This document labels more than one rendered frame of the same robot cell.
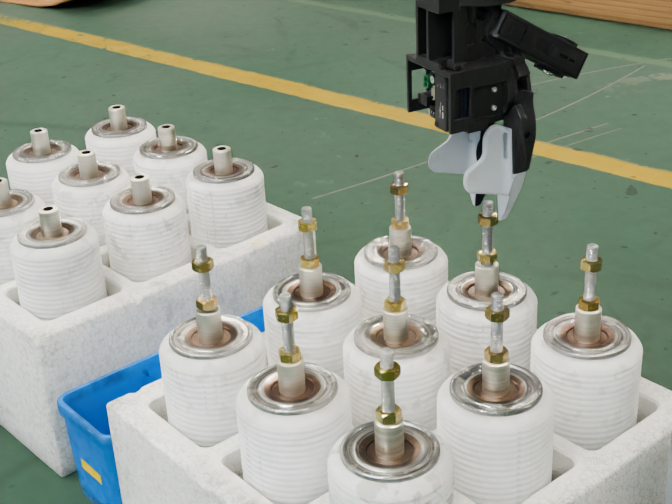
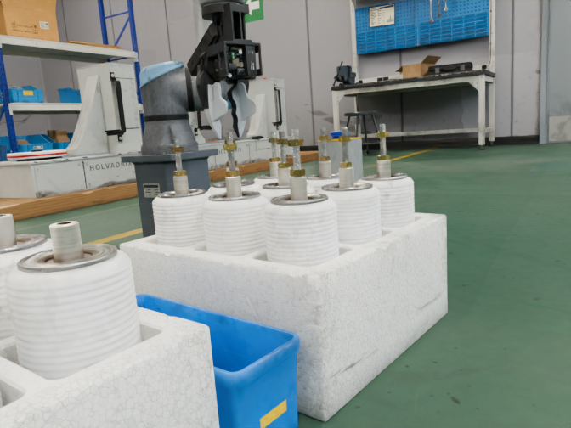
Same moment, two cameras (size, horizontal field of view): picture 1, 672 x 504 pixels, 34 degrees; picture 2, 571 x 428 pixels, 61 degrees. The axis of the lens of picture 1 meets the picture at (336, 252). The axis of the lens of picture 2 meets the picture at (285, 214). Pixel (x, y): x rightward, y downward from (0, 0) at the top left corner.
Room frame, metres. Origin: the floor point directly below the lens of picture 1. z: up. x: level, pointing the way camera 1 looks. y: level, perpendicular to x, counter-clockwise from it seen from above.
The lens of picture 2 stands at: (1.01, 0.73, 0.34)
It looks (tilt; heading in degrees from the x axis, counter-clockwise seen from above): 10 degrees down; 259
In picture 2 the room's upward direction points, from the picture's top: 4 degrees counter-clockwise
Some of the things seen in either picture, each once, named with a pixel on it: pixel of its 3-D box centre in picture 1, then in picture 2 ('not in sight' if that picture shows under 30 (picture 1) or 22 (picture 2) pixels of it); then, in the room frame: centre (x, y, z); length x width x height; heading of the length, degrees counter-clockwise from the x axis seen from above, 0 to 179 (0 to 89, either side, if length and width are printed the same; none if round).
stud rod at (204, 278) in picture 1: (205, 285); (296, 159); (0.86, 0.12, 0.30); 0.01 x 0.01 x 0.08
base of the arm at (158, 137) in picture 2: not in sight; (168, 134); (1.04, -0.63, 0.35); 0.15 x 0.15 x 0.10
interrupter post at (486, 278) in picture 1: (486, 279); not in sight; (0.92, -0.14, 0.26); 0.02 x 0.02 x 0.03
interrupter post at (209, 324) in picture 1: (209, 324); (298, 189); (0.86, 0.12, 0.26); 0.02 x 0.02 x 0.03
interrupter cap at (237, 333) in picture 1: (210, 337); (299, 199); (0.86, 0.12, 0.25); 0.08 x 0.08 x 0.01
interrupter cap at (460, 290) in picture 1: (486, 291); (234, 184); (0.92, -0.14, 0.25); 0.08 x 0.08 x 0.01
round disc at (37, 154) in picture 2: not in sight; (37, 154); (1.79, -2.24, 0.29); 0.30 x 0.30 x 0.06
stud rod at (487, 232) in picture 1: (487, 238); not in sight; (0.92, -0.14, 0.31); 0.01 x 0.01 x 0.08
